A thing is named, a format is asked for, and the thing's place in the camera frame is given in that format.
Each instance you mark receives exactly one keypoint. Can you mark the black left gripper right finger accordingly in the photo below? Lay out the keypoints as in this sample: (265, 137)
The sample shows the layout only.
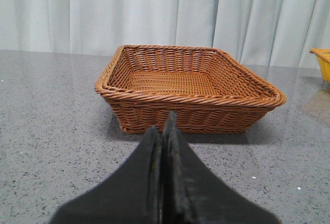
(193, 194)

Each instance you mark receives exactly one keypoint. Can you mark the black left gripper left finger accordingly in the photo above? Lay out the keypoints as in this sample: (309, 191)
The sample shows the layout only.
(130, 195)

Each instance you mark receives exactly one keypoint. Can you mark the brown wicker basket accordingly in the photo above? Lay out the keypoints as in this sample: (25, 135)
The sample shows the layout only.
(209, 90)

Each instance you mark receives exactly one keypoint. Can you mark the yellow wicker basket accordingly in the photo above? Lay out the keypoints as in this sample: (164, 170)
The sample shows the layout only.
(322, 56)

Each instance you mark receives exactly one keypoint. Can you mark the white curtain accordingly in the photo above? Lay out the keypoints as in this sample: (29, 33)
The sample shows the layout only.
(255, 32)

